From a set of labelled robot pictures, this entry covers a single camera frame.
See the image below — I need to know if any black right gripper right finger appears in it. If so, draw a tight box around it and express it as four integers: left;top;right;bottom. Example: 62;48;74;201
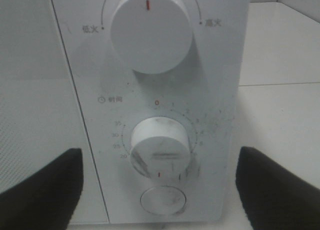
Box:
235;147;320;230

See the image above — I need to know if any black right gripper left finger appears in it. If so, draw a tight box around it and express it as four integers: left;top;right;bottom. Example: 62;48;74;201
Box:
0;148;84;230

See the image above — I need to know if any round white door-release button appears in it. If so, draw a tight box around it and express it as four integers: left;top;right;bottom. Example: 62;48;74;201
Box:
140;186;187;215

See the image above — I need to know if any white timer knob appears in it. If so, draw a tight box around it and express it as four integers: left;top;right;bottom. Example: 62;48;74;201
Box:
130;116;191;178

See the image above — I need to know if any white microwave door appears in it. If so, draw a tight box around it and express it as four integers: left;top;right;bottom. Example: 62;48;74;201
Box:
0;0;108;225

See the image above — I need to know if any white microwave oven body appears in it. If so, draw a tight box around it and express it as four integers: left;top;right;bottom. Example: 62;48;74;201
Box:
52;0;249;224

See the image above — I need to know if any upper white power knob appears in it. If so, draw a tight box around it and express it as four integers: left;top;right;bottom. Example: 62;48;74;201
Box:
110;0;193;74

